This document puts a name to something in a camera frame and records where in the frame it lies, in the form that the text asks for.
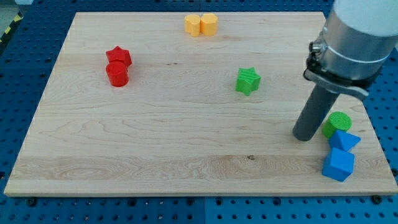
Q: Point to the red star block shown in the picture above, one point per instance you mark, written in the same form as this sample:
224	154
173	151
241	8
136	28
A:
120	55

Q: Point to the green cylinder block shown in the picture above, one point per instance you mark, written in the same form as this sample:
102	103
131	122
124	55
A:
336	121

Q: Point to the blue cube block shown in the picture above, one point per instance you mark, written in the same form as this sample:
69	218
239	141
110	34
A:
338	164

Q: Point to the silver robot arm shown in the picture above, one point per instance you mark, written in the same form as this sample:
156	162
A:
355	41

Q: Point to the wooden board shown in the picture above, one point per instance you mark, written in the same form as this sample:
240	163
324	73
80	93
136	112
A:
179	127

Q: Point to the yellow heart block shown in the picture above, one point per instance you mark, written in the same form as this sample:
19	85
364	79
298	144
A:
192	24

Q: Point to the yellow hexagon block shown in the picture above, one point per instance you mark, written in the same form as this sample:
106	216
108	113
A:
209	24

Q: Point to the red cylinder block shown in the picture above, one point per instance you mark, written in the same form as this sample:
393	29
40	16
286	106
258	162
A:
117	74

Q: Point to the green star block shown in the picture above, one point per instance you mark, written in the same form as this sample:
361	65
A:
247	81

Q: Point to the blue triangular block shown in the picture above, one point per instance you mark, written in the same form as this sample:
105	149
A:
343	140

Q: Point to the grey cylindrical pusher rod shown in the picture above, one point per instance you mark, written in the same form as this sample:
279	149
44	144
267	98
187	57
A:
314	112

